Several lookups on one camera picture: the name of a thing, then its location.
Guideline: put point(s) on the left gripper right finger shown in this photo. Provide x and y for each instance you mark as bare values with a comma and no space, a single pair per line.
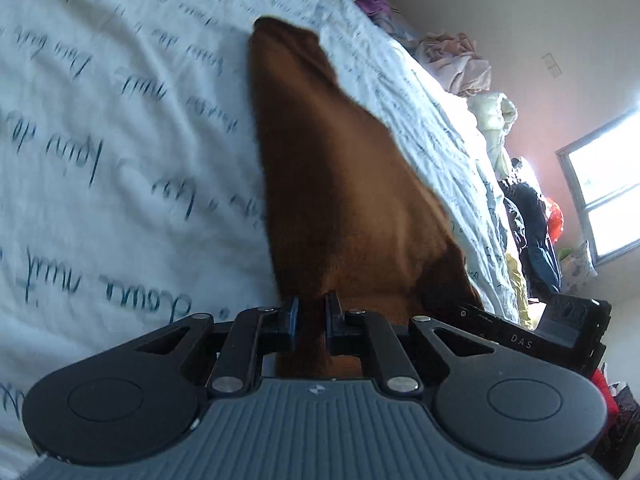
370,338

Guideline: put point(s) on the brown knit sweater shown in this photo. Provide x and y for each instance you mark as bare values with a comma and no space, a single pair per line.
345,212

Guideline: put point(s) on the pink crumpled garment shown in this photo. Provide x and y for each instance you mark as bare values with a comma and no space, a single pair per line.
453,61

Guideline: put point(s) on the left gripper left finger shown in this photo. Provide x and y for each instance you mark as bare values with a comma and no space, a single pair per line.
242,344

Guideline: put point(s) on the wall switch plate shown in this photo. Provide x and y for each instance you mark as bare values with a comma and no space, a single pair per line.
552,66

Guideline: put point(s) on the cream crumpled garment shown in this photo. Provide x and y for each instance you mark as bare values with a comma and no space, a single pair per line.
495,115

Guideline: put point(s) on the window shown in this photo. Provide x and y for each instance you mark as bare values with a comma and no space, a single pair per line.
602,172

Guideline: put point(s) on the purple garment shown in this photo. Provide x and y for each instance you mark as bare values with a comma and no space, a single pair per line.
373,7

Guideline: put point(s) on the white script-print bed cover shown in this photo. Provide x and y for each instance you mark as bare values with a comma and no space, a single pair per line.
131,188

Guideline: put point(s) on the orange red bag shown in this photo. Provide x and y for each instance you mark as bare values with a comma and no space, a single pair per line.
555,219

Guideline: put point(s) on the dark clothes pile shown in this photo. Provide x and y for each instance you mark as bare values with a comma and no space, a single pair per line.
526,212

